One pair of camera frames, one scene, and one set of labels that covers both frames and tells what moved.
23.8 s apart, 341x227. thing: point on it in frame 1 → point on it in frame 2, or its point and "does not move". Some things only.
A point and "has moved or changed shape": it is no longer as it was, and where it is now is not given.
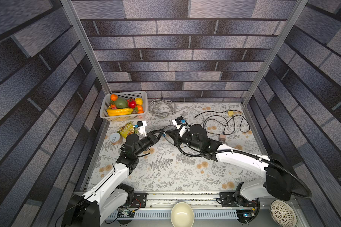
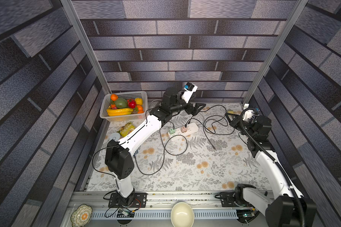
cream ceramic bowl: x=182 y=215 does not move
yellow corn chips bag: x=128 y=129 does not move
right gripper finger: x=174 y=134 → x=227 y=115
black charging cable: x=226 y=125 has moved or changed shape
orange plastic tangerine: x=113 y=97 does not move
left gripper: x=152 y=137 → x=194 y=110
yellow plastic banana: x=119 y=111 does not move
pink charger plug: x=222 y=137 → x=183 y=129
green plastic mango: x=121 y=102 does not move
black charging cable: x=172 y=125 → x=164 y=146
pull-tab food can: x=115 y=138 does not move
